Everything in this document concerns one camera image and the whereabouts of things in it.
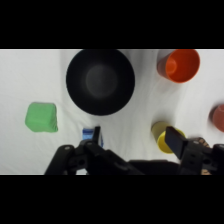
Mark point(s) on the red-brown cup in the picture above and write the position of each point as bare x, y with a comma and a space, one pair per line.
218, 118

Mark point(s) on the green block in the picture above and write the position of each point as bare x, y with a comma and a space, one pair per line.
41, 117

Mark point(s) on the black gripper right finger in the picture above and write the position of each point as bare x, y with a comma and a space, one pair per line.
175, 141

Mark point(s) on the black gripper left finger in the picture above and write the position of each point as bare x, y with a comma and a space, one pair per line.
96, 155

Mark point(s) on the black bowl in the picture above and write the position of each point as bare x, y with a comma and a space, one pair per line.
100, 81

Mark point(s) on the blue sponge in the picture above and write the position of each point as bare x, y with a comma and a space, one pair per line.
87, 135

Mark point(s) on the yellow plastic cup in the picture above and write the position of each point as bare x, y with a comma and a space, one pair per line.
159, 133

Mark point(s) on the orange plastic cup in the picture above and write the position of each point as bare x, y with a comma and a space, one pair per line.
181, 66

